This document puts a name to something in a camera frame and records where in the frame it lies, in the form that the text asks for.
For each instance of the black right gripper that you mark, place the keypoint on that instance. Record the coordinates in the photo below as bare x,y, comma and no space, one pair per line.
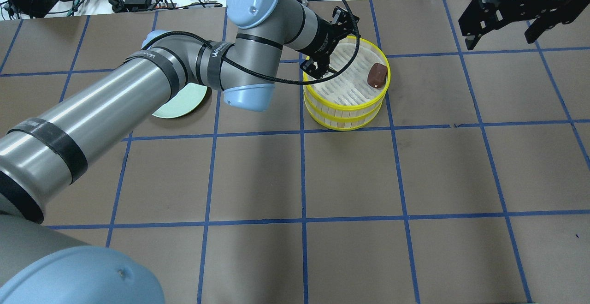
548,0

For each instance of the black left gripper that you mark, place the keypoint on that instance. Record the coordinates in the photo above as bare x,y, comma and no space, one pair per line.
326,36

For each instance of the brown steamed bun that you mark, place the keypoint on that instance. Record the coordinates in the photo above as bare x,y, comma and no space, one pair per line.
377,76

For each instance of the yellow steamer basket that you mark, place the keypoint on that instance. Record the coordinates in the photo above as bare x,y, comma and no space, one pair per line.
349,90
341,120

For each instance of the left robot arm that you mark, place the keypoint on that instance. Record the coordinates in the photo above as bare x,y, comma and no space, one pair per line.
43,155

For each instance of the light green plate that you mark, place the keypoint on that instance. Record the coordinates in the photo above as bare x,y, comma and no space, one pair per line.
187,100

